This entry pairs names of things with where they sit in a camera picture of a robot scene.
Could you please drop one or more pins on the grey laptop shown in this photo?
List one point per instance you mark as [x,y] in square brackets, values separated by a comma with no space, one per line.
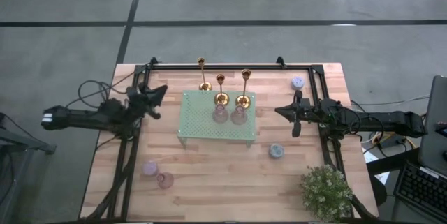
[433,123]

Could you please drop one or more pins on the green perforated metal shelf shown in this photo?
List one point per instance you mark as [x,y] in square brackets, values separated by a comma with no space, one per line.
[199,119]

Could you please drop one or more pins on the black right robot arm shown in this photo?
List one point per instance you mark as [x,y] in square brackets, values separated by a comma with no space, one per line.
[384,121]

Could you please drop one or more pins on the black keyboard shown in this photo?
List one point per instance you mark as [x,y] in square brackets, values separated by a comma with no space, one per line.
[422,189]

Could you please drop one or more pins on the black power adapter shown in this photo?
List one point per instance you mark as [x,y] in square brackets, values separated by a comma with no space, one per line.
[393,142]

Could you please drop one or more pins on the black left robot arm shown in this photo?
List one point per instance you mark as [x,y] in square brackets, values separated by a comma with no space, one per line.
[84,117]

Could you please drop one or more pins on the white paper sheet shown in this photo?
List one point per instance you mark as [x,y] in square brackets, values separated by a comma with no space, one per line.
[372,159]

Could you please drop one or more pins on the tallest brass candlestick holder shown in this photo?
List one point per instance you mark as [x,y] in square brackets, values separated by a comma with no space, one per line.
[243,101]

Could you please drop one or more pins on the grey metal stand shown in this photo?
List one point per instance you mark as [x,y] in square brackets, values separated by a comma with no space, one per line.
[21,142]

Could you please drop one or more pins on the pink ribbed glass candle holder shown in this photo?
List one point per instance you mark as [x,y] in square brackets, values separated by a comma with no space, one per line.
[165,180]
[151,169]
[220,115]
[239,116]

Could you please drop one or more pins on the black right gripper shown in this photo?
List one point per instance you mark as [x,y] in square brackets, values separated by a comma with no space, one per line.
[310,111]

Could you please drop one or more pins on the black aluminium table frame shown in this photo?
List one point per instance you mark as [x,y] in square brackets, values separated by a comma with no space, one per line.
[230,67]

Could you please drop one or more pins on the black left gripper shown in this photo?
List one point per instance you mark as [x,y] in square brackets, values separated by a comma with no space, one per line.
[137,103]

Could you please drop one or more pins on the teal leaf patterned round tin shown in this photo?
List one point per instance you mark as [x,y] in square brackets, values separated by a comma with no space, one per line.
[276,151]

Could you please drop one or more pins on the potted plant with white flowers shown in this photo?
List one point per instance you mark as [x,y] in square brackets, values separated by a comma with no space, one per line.
[326,192]

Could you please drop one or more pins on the purple flower patterned round tin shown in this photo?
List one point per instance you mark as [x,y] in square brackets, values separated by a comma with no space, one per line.
[298,83]

